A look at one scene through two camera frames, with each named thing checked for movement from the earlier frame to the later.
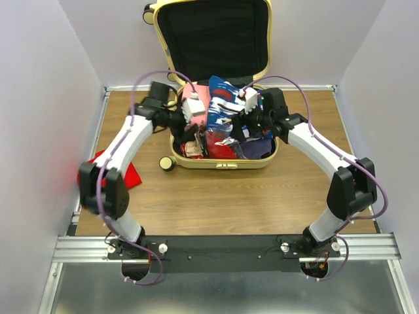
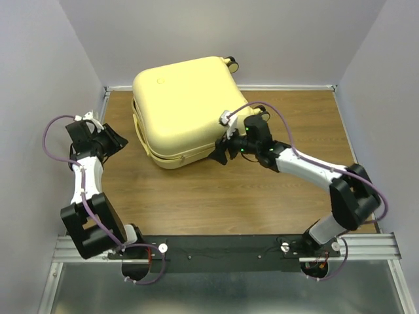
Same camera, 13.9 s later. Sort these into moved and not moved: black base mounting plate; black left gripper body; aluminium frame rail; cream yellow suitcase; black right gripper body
Moved: cream yellow suitcase; black right gripper body; black left gripper body
Not moved: aluminium frame rail; black base mounting plate
